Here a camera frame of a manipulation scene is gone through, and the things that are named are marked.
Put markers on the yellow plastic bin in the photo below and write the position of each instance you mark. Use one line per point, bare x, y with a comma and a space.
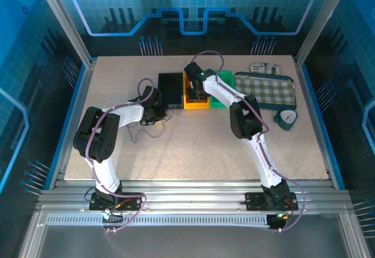
193, 105

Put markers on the black plastic bin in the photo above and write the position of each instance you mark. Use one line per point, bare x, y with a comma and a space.
171, 89

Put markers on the green plastic bin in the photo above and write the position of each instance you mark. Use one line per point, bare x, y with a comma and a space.
227, 74

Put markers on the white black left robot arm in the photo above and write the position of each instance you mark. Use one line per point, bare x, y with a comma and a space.
129, 112

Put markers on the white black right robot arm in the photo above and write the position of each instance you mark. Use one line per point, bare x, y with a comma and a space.
222, 89

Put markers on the green checkered zip pouch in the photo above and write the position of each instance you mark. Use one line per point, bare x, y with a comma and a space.
266, 91

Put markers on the teal alarm clock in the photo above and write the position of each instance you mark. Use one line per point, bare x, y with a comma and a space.
288, 118

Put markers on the aluminium front rail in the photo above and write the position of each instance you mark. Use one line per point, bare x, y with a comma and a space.
193, 196

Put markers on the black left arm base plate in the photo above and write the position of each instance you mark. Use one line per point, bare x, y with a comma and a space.
132, 203

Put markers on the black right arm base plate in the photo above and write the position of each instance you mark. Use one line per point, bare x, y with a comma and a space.
255, 202

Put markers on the aluminium frame post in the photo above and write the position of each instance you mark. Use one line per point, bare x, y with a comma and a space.
64, 20
322, 20

